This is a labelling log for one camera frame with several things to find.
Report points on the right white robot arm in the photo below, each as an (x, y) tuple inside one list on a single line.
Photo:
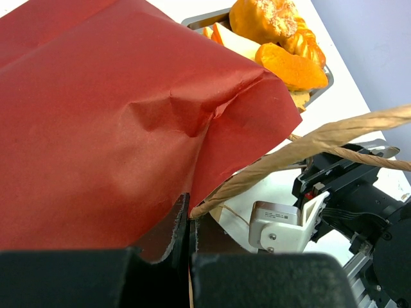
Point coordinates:
[(377, 225)]

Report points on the triangular fake sandwich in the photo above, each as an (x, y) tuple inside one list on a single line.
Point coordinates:
[(225, 37)]

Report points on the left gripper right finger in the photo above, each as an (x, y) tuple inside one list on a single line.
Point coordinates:
[(223, 274)]

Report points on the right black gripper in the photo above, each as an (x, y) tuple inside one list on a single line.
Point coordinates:
[(350, 186)]

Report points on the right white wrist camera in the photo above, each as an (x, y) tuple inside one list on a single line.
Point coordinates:
[(278, 228)]

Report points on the silver metal tongs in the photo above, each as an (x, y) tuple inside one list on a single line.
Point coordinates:
[(380, 147)]

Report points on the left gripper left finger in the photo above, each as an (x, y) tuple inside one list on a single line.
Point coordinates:
[(151, 272)]

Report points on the red paper bag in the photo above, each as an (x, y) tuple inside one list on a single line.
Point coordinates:
[(110, 110)]

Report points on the long orange fake bread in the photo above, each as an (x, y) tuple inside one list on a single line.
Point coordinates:
[(296, 72)]

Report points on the round fake bread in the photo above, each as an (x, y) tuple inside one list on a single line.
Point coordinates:
[(300, 99), (263, 21)]

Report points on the twisted fake bread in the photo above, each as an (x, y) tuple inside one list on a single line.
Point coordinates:
[(304, 44)]

